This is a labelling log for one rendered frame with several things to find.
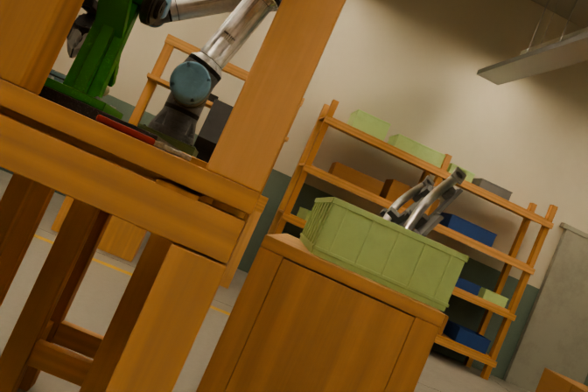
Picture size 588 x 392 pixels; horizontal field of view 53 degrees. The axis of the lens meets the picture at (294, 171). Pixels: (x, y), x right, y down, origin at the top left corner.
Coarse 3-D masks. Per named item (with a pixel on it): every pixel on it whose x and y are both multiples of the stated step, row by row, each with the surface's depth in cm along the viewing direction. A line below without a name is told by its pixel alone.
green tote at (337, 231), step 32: (320, 224) 167; (352, 224) 163; (384, 224) 163; (320, 256) 162; (352, 256) 162; (384, 256) 162; (416, 256) 163; (448, 256) 163; (416, 288) 162; (448, 288) 163
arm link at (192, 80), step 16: (256, 0) 173; (272, 0) 174; (240, 16) 173; (256, 16) 174; (224, 32) 172; (240, 32) 173; (208, 48) 172; (224, 48) 172; (192, 64) 167; (208, 64) 169; (224, 64) 174; (176, 80) 167; (192, 80) 168; (208, 80) 169; (176, 96) 169; (192, 96) 168
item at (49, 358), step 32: (64, 224) 167; (96, 224) 192; (64, 256) 167; (160, 256) 170; (32, 288) 166; (64, 288) 173; (128, 288) 169; (32, 320) 166; (64, 320) 194; (128, 320) 169; (32, 352) 167; (64, 352) 169; (96, 352) 192; (0, 384) 164; (32, 384) 192; (96, 384) 167
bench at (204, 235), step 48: (0, 96) 84; (0, 144) 84; (48, 144) 85; (96, 144) 85; (144, 144) 86; (96, 192) 86; (144, 192) 86; (192, 192) 89; (240, 192) 87; (192, 240) 87; (192, 288) 86; (144, 336) 85; (192, 336) 86; (144, 384) 85
